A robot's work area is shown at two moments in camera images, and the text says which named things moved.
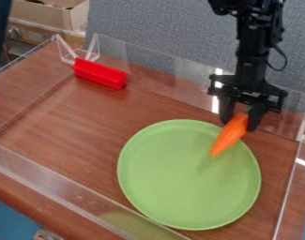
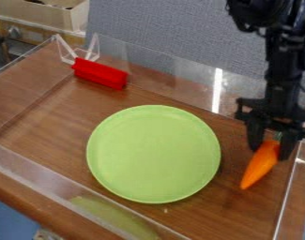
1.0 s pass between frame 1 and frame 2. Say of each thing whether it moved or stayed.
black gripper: moved
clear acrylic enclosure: stayed
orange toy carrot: moved
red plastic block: stayed
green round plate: moved
